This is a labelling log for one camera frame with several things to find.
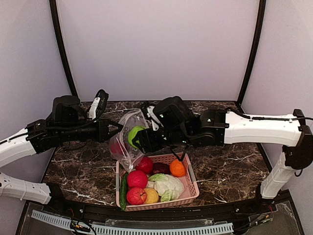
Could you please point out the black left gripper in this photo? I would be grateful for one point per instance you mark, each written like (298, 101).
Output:
(103, 129)

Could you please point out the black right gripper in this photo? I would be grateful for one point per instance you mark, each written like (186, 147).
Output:
(145, 140)

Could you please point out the green apple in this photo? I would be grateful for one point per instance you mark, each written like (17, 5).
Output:
(131, 134)

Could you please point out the clear zip top bag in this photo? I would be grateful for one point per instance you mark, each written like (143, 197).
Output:
(133, 157)

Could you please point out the red ball fruit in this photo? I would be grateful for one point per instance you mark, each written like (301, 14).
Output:
(118, 148)

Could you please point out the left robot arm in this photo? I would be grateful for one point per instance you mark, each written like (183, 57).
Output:
(67, 122)

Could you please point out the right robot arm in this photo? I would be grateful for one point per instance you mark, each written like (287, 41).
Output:
(174, 124)

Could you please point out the red fruit back left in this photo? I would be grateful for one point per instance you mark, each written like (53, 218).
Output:
(145, 165)

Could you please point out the red fruit middle left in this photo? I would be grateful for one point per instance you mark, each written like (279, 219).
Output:
(137, 178)

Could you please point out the orange fruit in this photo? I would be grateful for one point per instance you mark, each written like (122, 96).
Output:
(177, 168)

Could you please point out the green cucumber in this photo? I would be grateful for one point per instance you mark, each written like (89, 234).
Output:
(123, 192)

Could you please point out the pale green cabbage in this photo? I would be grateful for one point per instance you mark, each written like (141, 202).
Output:
(168, 187)

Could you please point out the yellow fruit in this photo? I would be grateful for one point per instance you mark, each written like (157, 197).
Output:
(152, 196)

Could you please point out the red apple front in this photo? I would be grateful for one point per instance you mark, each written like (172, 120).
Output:
(136, 196)

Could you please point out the pink plastic basket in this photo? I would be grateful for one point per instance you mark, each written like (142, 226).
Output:
(190, 193)

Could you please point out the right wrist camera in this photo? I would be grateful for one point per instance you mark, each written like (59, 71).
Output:
(147, 109)

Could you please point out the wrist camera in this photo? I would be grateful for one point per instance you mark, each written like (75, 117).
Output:
(147, 109)
(98, 105)

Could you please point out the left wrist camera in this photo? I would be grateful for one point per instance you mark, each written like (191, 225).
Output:
(98, 105)

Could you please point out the black front rail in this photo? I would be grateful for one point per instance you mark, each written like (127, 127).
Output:
(237, 212)

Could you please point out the white cable duct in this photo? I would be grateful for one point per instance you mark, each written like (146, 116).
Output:
(123, 227)

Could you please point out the black left frame post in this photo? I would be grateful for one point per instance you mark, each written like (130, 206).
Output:
(61, 46)

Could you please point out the black frame post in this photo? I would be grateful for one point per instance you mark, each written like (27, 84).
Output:
(253, 51)
(61, 46)

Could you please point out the black right frame post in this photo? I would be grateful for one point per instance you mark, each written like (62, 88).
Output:
(253, 51)

